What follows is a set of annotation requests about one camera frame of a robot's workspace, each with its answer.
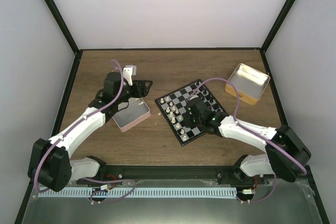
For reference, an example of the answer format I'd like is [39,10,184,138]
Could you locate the pink metal tin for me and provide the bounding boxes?
[112,98,151,132]

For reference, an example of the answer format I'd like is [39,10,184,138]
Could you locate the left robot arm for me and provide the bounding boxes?
[28,72,153,192]

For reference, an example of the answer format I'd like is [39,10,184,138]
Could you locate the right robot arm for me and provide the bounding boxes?
[185,95,311,184]

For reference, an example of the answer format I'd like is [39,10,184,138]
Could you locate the black white chessboard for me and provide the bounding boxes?
[155,79,228,146]

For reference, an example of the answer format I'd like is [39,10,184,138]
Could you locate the yellow metal tin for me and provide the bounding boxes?
[225,63,270,105]

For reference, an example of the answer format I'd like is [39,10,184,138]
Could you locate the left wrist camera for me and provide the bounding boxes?
[123,65,137,86]

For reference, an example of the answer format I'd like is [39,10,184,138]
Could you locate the black aluminium frame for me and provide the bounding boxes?
[26,0,329,223]

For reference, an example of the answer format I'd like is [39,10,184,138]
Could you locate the light blue slotted rail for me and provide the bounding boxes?
[38,187,237,199]

